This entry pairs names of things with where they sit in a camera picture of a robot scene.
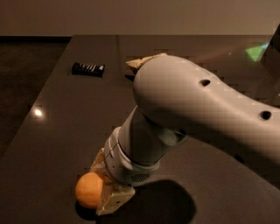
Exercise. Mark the orange fruit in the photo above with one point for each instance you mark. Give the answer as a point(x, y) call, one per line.
point(88, 190)

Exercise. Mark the brown sea salt chip bag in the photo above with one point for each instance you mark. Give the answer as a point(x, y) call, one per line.
point(135, 64)

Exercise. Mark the black rxbar chocolate bar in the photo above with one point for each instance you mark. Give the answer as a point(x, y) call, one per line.
point(88, 69)

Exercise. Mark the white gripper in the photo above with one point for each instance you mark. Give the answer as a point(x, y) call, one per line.
point(121, 166)

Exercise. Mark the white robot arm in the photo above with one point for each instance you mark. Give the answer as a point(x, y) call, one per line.
point(176, 99)

